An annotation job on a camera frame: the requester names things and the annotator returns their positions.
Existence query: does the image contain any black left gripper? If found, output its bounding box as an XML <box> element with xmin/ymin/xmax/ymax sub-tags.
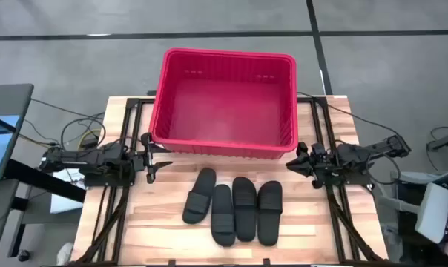
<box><xmin>129</xmin><ymin>132</ymin><xmax>174</xmax><ymax>185</ymax></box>

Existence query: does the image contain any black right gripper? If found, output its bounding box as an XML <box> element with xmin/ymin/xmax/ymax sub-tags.
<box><xmin>286</xmin><ymin>142</ymin><xmax>338</xmax><ymax>190</ymax></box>

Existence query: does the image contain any black slide sandal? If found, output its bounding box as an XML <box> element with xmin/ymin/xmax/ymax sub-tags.
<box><xmin>210</xmin><ymin>184</ymin><xmax>237</xmax><ymax>248</ymax></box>
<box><xmin>231</xmin><ymin>176</ymin><xmax>258</xmax><ymax>243</ymax></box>
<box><xmin>182</xmin><ymin>167</ymin><xmax>217</xmax><ymax>225</ymax></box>
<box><xmin>257</xmin><ymin>180</ymin><xmax>284</xmax><ymax>247</ymax></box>

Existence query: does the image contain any red plastic bin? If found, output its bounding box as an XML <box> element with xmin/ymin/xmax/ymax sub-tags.
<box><xmin>148</xmin><ymin>47</ymin><xmax>299</xmax><ymax>160</ymax></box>

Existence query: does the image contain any white paper sheet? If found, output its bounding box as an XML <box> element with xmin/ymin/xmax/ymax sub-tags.
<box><xmin>62</xmin><ymin>168</ymin><xmax>86</xmax><ymax>186</ymax></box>

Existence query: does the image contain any white box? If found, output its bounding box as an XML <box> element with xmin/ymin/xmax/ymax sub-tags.
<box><xmin>49</xmin><ymin>192</ymin><xmax>85</xmax><ymax>215</ymax></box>

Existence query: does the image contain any black desk beam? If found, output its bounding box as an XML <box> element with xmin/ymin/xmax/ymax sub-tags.
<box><xmin>3</xmin><ymin>159</ymin><xmax>87</xmax><ymax>204</ymax></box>

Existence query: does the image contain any person's white shoe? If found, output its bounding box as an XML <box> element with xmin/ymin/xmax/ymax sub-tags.
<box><xmin>56</xmin><ymin>242</ymin><xmax>74</xmax><ymax>266</ymax></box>

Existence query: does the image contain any grey office chair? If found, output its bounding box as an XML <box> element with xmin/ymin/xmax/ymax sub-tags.
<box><xmin>372</xmin><ymin>170</ymin><xmax>448</xmax><ymax>267</ymax></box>

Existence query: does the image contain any grey metal stand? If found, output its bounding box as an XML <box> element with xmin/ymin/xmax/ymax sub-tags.
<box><xmin>426</xmin><ymin>129</ymin><xmax>448</xmax><ymax>156</ymax></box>

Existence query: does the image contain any laptop with blue screen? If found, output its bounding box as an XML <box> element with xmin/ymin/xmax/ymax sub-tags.
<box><xmin>0</xmin><ymin>113</ymin><xmax>22</xmax><ymax>182</ymax></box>

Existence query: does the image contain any grey desk top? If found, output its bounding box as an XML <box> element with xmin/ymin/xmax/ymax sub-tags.
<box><xmin>0</xmin><ymin>83</ymin><xmax>35</xmax><ymax>182</ymax></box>

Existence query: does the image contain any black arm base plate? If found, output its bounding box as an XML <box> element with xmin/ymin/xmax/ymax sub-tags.
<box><xmin>340</xmin><ymin>171</ymin><xmax>373</xmax><ymax>187</ymax></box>
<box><xmin>83</xmin><ymin>171</ymin><xmax>136</xmax><ymax>188</ymax></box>

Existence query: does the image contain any long black table cable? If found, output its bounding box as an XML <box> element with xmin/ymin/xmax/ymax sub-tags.
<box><xmin>297</xmin><ymin>91</ymin><xmax>403</xmax><ymax>140</ymax></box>

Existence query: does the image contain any yellow cable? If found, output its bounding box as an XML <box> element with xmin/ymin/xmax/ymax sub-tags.
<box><xmin>78</xmin><ymin>128</ymin><xmax>102</xmax><ymax>148</ymax></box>

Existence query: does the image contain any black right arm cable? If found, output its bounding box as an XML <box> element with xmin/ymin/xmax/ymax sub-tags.
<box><xmin>368</xmin><ymin>154</ymin><xmax>402</xmax><ymax>185</ymax></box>

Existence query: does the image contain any looped black floor cable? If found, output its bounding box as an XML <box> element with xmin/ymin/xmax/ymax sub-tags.
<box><xmin>59</xmin><ymin>116</ymin><xmax>107</xmax><ymax>150</ymax></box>

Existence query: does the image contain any thin black floor cable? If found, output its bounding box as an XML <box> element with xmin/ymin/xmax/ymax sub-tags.
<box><xmin>30</xmin><ymin>97</ymin><xmax>106</xmax><ymax>120</ymax></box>

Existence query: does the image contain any black stand cable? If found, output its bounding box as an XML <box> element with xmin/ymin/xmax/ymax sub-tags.
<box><xmin>426</xmin><ymin>125</ymin><xmax>448</xmax><ymax>171</ymax></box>

